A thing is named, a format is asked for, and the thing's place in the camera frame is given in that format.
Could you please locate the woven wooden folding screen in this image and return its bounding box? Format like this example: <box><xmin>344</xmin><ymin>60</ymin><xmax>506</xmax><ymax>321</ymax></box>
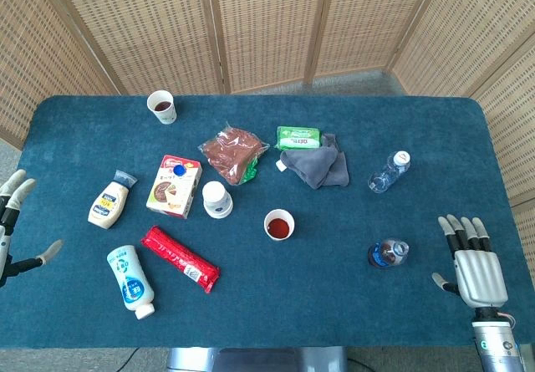
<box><xmin>0</xmin><ymin>0</ymin><xmax>535</xmax><ymax>283</ymax></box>

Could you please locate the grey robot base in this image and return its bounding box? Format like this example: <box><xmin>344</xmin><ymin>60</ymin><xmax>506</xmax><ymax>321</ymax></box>
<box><xmin>166</xmin><ymin>345</ymin><xmax>348</xmax><ymax>372</ymax></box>

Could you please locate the white blue-label squeeze bottle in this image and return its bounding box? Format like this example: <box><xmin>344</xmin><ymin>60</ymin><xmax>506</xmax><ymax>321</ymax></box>
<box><xmin>106</xmin><ymin>244</ymin><xmax>156</xmax><ymax>321</ymax></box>

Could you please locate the paper cup green flower print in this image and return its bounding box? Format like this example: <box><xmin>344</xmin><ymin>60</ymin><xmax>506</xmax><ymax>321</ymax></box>
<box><xmin>146</xmin><ymin>89</ymin><xmax>178</xmax><ymax>125</ymax></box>

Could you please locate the biscuit box with pie picture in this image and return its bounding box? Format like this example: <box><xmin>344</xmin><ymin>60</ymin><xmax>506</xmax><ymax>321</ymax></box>
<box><xmin>145</xmin><ymin>154</ymin><xmax>203</xmax><ymax>220</ymax></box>

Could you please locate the paper cup with cola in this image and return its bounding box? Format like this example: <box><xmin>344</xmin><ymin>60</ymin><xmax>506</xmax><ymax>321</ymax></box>
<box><xmin>262</xmin><ymin>208</ymin><xmax>296</xmax><ymax>242</ymax></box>

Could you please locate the stack of upturned paper cups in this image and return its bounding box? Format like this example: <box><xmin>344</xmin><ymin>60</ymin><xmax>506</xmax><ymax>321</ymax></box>
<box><xmin>201</xmin><ymin>181</ymin><xmax>234</xmax><ymax>220</ymax></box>

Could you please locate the mayonnaise squeeze bottle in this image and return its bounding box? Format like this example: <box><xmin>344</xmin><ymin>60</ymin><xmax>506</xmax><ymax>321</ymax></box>
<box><xmin>87</xmin><ymin>169</ymin><xmax>138</xmax><ymax>231</ymax></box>

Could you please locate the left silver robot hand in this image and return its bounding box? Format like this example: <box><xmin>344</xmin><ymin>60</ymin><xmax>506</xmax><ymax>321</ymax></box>
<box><xmin>0</xmin><ymin>169</ymin><xmax>64</xmax><ymax>289</ymax></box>

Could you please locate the clear water bottle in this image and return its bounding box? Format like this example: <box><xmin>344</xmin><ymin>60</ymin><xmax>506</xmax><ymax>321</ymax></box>
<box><xmin>367</xmin><ymin>150</ymin><xmax>411</xmax><ymax>194</ymax></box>

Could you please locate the blue felt table cover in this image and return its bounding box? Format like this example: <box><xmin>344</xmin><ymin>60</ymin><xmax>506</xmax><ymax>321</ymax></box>
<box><xmin>0</xmin><ymin>94</ymin><xmax>535</xmax><ymax>350</ymax></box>

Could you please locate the red biscuit pack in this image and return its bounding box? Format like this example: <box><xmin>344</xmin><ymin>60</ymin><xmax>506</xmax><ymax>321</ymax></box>
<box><xmin>140</xmin><ymin>225</ymin><xmax>222</xmax><ymax>294</ymax></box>

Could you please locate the green tissue pack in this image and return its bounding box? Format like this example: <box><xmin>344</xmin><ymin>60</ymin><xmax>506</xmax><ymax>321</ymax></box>
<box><xmin>274</xmin><ymin>125</ymin><xmax>323</xmax><ymax>152</ymax></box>

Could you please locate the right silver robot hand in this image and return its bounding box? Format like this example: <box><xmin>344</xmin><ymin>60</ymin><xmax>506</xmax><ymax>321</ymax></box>
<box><xmin>431</xmin><ymin>214</ymin><xmax>510</xmax><ymax>309</ymax></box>

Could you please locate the grey cloth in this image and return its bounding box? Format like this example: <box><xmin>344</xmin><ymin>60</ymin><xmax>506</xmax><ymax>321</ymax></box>
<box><xmin>275</xmin><ymin>132</ymin><xmax>350</xmax><ymax>190</ymax></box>

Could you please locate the brown bread in clear bag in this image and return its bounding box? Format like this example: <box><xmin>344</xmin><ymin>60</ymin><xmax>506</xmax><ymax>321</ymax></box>
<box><xmin>197</xmin><ymin>121</ymin><xmax>271</xmax><ymax>186</ymax></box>

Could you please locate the dark soda bottle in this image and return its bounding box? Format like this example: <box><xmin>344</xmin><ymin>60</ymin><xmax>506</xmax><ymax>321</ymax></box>
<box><xmin>367</xmin><ymin>237</ymin><xmax>410</xmax><ymax>269</ymax></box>

